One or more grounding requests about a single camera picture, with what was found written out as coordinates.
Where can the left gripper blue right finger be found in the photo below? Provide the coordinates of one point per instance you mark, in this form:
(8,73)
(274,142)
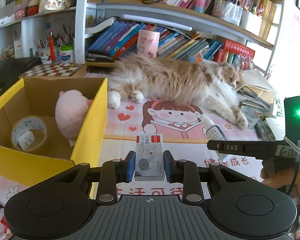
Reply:
(185,172)

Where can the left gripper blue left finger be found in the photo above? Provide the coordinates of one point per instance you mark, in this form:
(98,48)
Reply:
(112,173)

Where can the staples box with cat picture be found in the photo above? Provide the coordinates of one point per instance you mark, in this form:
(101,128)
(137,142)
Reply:
(149,159)

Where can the person's right hand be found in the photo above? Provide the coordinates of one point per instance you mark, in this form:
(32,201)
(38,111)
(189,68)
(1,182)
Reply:
(282,178)

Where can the white glue bottle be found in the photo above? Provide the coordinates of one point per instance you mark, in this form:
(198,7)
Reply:
(212,131)

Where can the pink plush toy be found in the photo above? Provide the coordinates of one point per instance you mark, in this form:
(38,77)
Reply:
(70,112)

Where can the yellow cardboard box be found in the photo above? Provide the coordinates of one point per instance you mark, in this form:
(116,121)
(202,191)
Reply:
(38,97)

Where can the long-haired orange white cat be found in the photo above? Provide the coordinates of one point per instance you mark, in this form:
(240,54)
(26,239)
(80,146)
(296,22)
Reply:
(211,86)

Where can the clear packing tape roll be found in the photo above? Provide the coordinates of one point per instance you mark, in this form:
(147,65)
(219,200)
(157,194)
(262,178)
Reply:
(29,134)

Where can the wooden chess board box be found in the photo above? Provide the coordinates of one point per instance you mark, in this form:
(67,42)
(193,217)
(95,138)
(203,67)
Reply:
(55,71)

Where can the red thick dictionary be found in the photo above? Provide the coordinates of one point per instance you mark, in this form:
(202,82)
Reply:
(238,49)

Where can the white green lidded jar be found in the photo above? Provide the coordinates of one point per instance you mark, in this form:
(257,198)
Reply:
(66,53)

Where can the pink printed cup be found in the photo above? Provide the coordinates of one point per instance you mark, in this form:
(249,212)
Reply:
(148,43)

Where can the pen holder with pens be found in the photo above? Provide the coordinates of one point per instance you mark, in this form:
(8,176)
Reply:
(48,48)

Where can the black electronic keyboard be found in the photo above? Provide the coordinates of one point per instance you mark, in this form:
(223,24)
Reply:
(11,69)

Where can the red white small doll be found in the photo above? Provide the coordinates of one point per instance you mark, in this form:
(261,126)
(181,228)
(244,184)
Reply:
(33,7)

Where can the white bookshelf frame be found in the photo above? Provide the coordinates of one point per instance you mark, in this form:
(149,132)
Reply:
(30,29)

